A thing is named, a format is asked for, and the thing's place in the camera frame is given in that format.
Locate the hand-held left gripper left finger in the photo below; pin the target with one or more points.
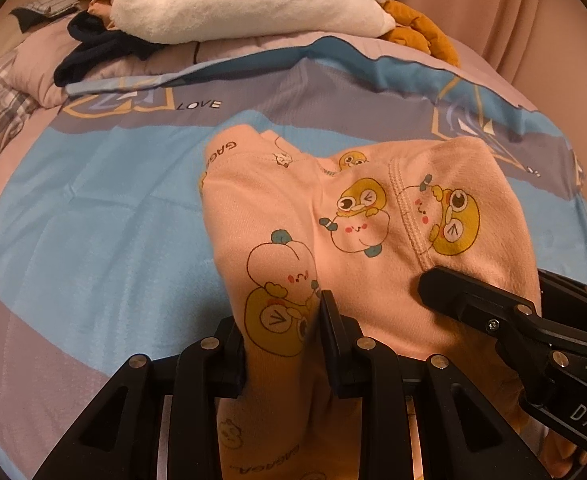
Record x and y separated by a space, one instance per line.
226 362

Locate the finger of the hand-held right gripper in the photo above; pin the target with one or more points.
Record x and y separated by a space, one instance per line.
573 292
468 300

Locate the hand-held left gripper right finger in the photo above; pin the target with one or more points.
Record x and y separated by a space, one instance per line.
329 320

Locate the pink cartoon print garment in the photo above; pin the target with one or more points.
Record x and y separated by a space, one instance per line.
373 240

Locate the dark navy clothes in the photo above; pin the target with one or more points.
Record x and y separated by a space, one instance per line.
98 47

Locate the blue grey printed bed sheet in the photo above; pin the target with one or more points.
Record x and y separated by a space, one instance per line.
113 210

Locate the brown plush toy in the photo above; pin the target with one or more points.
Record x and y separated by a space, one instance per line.
423 30

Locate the pink curtain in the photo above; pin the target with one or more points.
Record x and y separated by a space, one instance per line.
498 15

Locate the white plush towel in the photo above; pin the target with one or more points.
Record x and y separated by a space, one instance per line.
243 0

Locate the peach cloth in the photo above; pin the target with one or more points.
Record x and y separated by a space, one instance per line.
101 10

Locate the grey striped cloth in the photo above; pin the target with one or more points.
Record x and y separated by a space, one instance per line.
48 5

